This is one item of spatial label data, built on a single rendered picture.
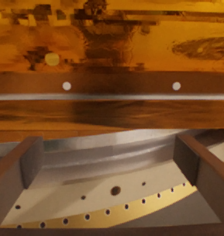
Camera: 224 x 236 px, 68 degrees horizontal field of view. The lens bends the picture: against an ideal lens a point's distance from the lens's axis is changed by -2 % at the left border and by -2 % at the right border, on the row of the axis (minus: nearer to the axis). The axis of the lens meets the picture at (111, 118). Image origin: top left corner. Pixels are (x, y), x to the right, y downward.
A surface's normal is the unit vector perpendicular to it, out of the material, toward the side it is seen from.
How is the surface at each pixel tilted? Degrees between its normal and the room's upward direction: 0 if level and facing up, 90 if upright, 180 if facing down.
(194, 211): 62
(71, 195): 90
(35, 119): 90
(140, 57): 121
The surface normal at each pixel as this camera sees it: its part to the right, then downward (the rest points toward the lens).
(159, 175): 0.39, 0.26
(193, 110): 0.03, 0.28
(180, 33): 0.01, 0.77
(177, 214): 0.40, -0.23
